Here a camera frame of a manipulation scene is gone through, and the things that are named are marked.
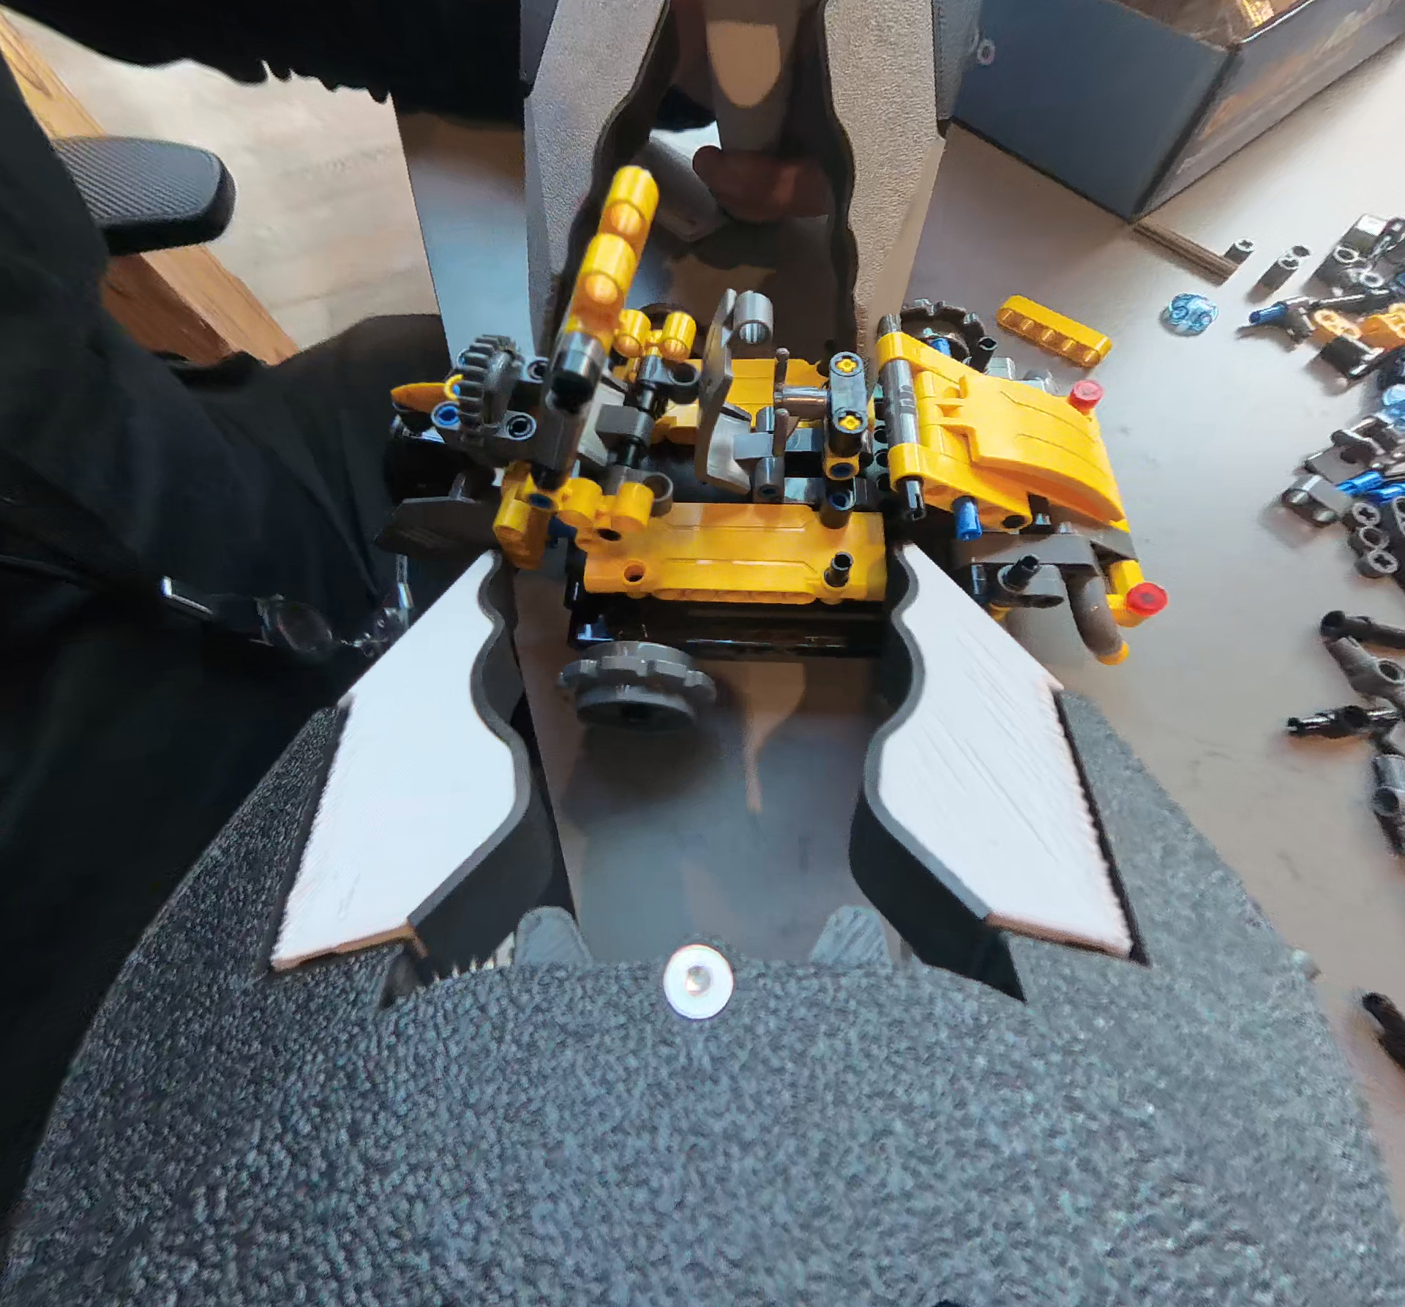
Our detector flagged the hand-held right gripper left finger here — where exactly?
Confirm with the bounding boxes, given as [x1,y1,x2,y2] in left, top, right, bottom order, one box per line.
[268,549,574,972]

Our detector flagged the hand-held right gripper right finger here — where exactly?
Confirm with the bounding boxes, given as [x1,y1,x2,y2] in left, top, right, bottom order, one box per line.
[851,542,1135,1001]

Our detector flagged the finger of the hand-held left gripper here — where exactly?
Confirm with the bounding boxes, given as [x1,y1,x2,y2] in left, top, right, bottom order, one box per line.
[821,0,953,340]
[522,0,676,344]

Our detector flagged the yellow black toy brick vehicle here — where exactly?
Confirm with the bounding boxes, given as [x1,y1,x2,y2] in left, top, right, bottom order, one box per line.
[554,286,1170,733]

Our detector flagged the grey desk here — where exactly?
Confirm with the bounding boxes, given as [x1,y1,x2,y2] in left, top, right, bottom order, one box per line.
[394,33,1405,1221]

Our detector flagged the person's left hand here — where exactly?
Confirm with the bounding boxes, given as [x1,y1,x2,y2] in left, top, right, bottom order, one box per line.
[691,146,833,224]

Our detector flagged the blue cardboard box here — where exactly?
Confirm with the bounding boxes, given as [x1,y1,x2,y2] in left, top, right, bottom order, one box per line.
[947,0,1405,224]

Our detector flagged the yellow toy beam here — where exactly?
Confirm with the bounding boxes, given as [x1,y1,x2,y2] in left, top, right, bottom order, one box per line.
[994,293,1113,361]

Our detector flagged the person's torso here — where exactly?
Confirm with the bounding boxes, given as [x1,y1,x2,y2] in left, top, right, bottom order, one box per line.
[0,55,462,1209]

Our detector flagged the black office chair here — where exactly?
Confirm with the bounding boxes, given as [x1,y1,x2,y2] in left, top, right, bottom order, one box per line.
[50,134,238,257]

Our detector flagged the pile of loose toy bricks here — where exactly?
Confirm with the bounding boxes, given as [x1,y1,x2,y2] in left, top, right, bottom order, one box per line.
[1223,212,1405,858]

